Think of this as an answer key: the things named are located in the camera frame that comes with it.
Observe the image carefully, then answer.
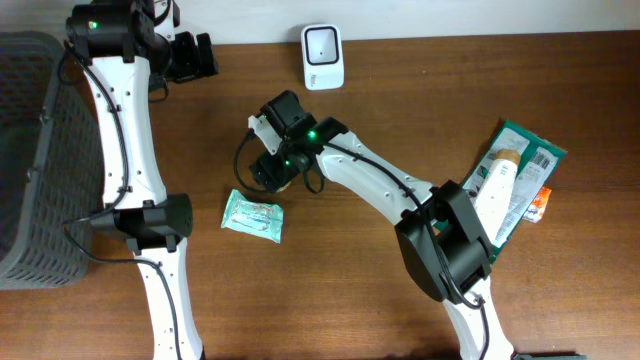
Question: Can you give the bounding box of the light blue wipes pack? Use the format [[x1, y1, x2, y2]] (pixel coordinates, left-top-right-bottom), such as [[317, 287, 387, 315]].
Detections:
[[221, 189, 284, 244]]

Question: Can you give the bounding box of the green lid jar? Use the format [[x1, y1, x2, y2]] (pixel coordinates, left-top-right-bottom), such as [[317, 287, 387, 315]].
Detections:
[[276, 181, 292, 193]]

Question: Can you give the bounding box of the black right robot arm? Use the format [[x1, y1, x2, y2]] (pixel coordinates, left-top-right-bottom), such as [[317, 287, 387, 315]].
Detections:
[[248, 90, 516, 359]]

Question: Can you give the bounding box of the orange tissue pack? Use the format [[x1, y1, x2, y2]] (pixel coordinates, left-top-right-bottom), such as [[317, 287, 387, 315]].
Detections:
[[523, 187, 552, 223]]

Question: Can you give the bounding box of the dark grey plastic basket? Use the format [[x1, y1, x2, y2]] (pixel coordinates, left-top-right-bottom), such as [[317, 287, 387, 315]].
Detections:
[[1, 32, 103, 290]]

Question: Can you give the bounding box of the cream lotion tube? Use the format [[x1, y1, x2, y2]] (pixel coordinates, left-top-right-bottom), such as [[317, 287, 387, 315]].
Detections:
[[474, 149, 521, 246]]

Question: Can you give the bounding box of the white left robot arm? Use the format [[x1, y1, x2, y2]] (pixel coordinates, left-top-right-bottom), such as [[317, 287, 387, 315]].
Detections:
[[64, 0, 218, 360]]

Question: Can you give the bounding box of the green 3M gloves package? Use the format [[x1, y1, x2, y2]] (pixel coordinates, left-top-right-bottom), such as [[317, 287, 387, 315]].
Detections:
[[461, 121, 566, 262]]

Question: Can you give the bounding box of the white barcode scanner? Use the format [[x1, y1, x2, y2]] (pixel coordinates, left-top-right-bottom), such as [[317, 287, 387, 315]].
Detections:
[[300, 24, 345, 91]]

